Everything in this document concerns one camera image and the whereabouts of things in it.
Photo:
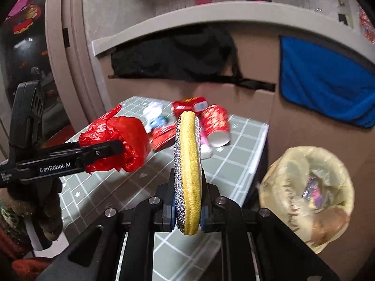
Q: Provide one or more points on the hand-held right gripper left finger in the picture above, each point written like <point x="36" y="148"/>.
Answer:
<point x="171" y="212"/>

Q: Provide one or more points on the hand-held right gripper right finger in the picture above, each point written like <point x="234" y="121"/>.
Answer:
<point x="205" y="218"/>

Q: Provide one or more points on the red paper cup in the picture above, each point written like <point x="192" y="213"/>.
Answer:
<point x="215" y="123"/>

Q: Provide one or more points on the pink lollipop-shaped wrapper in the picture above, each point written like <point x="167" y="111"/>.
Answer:
<point x="205" y="147"/>

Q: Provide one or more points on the black bag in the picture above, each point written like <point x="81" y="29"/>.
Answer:
<point x="181" y="55"/>

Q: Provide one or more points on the red knit clothing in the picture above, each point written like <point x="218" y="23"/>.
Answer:
<point x="20" y="265"/>

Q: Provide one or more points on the shiny purple wrapper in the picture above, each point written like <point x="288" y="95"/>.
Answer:
<point x="312" y="191"/>

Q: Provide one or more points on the trash bin with yellow bag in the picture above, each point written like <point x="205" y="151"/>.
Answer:
<point x="281" y="181"/>

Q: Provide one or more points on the yellow silver scouring sponge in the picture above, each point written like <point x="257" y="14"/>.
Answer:
<point x="189" y="166"/>

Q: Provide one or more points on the beige wooden frame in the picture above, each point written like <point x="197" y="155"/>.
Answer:
<point x="205" y="11"/>

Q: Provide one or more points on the green grid tablecloth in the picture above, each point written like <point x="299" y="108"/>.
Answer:
<point x="231" y="164"/>

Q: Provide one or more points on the red drink can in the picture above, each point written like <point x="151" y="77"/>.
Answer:
<point x="184" y="105"/>

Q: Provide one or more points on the red snack packet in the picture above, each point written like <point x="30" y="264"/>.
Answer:
<point x="162" y="136"/>

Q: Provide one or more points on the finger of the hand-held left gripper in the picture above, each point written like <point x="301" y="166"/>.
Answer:
<point x="102" y="152"/>

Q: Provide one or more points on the person's left hand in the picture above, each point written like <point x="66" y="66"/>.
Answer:
<point x="47" y="205"/>

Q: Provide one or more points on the blue towel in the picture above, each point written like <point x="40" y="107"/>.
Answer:
<point x="322" y="79"/>

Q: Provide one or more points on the brown cardboard panel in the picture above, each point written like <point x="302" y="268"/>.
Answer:
<point x="257" y="64"/>

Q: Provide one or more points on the red plastic bag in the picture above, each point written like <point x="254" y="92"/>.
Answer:
<point x="129" y="131"/>

